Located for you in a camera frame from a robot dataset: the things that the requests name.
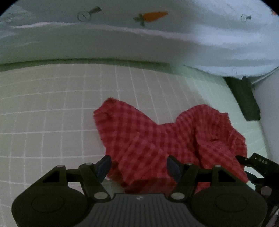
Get red checkered shorts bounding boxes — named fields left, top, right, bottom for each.
left=93, top=98, right=248, bottom=194

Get black storage bag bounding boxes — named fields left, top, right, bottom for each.
left=224, top=77, right=261, bottom=121

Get white carrot print duvet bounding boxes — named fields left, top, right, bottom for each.
left=1, top=1, right=278, bottom=77

